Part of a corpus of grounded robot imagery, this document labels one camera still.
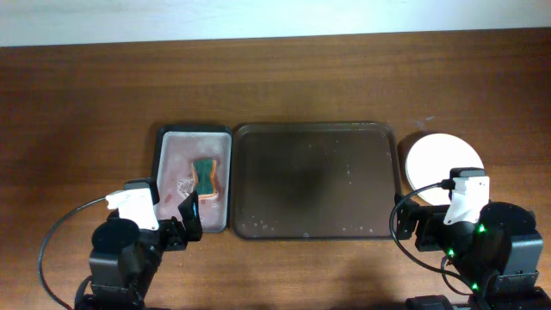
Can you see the orange green scrub sponge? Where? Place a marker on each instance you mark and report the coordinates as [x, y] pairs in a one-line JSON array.
[[204, 172]]

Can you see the pinkish white plate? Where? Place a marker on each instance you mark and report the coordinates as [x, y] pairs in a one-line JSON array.
[[432, 156]]

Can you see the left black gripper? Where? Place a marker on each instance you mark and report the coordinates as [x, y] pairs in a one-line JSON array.
[[179, 238]]

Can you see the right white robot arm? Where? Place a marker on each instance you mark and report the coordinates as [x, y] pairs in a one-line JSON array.
[[496, 257]]

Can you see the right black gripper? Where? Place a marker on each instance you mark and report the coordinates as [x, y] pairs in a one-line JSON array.
[[430, 220]]

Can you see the large brown serving tray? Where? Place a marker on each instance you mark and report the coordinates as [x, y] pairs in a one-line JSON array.
[[319, 180]]

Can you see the small tray with soapy water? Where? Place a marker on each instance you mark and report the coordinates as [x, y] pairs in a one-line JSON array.
[[177, 147]]

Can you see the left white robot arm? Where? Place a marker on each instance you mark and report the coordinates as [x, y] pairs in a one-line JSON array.
[[125, 258]]

